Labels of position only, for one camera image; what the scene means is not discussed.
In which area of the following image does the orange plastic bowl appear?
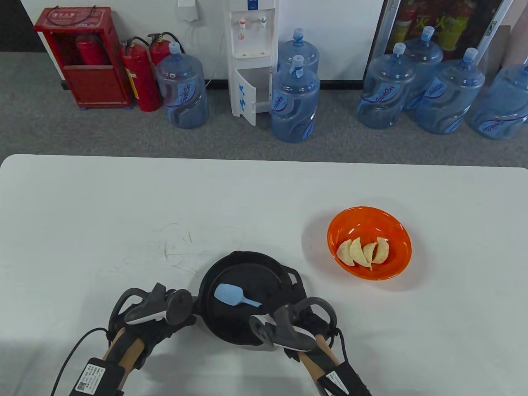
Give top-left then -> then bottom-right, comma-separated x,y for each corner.
327,206 -> 413,280

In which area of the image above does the white wall adapter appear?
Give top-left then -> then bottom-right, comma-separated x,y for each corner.
177,0 -> 199,21

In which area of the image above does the person's right hand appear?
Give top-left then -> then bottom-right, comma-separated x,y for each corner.
284,311 -> 344,365

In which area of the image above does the person's left forearm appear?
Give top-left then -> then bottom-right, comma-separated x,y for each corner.
101,328 -> 145,370

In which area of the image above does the pale yellow dumpling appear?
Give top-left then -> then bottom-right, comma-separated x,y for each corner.
337,239 -> 354,266
371,236 -> 391,264
363,242 -> 378,271
349,237 -> 369,268

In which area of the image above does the person's left hand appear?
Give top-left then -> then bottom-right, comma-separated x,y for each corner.
106,289 -> 203,370

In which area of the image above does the person's right forearm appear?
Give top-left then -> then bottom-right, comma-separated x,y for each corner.
299,335 -> 341,384

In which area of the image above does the black cable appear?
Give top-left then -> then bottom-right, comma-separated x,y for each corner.
335,328 -> 349,364
52,328 -> 110,396

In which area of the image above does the blue dessert shovel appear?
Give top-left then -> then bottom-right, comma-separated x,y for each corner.
214,283 -> 264,309

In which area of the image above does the red fire extinguisher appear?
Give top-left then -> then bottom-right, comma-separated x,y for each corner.
75,34 -> 104,66
121,36 -> 162,113
148,32 -> 186,68

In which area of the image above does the black frying pan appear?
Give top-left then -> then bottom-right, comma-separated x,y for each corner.
198,250 -> 307,350

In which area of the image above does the white water dispenser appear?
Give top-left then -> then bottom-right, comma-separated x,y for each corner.
228,0 -> 280,127

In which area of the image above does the fire safety poster board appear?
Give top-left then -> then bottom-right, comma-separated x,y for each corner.
363,0 -> 516,81

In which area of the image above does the row of blue water jugs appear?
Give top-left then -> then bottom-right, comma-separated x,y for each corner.
155,26 -> 528,144

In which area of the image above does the red fire extinguisher cabinet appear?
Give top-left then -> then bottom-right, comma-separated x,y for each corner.
34,6 -> 134,110

